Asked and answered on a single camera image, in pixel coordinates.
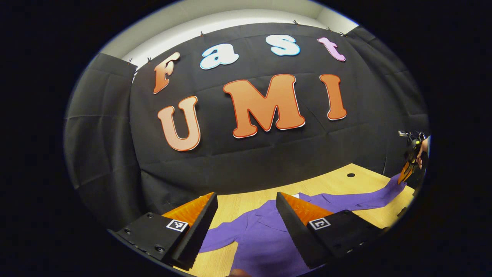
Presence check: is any purple button shirt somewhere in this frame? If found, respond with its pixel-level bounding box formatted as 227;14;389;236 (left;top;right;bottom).
199;173;408;277

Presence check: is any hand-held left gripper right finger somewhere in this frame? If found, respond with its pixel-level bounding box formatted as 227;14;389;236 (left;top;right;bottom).
275;192;384;270

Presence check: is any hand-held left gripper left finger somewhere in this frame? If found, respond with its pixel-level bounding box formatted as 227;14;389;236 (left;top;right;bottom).
109;192;219;271

